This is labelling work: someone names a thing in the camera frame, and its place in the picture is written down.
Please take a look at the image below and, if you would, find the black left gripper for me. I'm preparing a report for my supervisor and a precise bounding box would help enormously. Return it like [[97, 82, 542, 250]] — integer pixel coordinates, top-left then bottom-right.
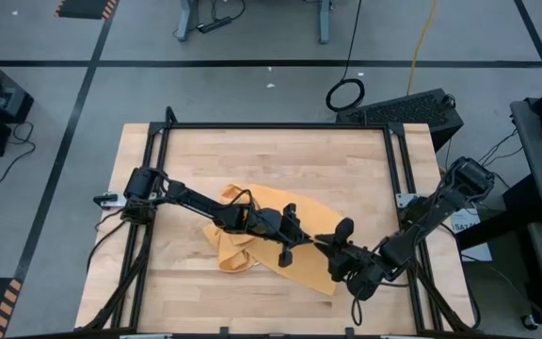
[[251, 202, 318, 268]]

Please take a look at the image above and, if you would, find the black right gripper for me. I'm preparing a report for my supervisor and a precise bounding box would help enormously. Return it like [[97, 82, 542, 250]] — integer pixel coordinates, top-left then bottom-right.
[[316, 217, 385, 301]]

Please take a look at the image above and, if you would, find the yellow waffle weave towel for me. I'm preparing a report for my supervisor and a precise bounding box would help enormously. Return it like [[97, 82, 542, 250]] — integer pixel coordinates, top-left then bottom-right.
[[202, 182, 347, 297]]

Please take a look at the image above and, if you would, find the silver mounting plate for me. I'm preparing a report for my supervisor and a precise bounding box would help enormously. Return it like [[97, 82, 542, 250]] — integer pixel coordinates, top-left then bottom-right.
[[94, 191, 127, 209], [395, 192, 417, 209]]

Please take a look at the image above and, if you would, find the white printed paper label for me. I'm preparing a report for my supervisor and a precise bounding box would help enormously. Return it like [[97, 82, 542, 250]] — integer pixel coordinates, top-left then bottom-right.
[[449, 206, 494, 264]]

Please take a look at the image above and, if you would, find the black computer tower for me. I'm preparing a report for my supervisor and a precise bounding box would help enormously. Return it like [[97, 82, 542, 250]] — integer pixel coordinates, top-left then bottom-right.
[[335, 88, 465, 153]]

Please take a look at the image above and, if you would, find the black desk underframe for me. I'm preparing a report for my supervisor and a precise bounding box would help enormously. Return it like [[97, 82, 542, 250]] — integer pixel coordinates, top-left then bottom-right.
[[456, 173, 542, 255]]

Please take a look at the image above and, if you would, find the grey desk leg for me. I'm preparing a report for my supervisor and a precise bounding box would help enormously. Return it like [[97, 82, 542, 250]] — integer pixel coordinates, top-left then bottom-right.
[[175, 0, 200, 42], [317, 0, 334, 45]]

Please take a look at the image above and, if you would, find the black power strip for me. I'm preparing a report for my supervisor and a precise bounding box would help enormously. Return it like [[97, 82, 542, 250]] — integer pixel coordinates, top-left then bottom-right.
[[197, 16, 233, 34]]

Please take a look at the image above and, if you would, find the black metal table frame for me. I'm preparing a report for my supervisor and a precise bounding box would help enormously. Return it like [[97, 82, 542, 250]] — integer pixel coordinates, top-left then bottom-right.
[[75, 105, 477, 338]]

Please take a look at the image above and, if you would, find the black cable with coil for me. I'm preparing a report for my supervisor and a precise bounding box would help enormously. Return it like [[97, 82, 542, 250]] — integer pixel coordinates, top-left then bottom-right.
[[325, 0, 366, 113]]

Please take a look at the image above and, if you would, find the yellow cable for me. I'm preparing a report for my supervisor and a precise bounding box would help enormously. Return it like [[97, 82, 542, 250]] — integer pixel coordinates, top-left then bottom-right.
[[406, 0, 439, 97]]

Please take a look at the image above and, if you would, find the black floor cable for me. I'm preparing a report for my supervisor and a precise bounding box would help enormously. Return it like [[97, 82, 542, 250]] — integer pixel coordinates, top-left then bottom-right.
[[0, 121, 37, 186]]

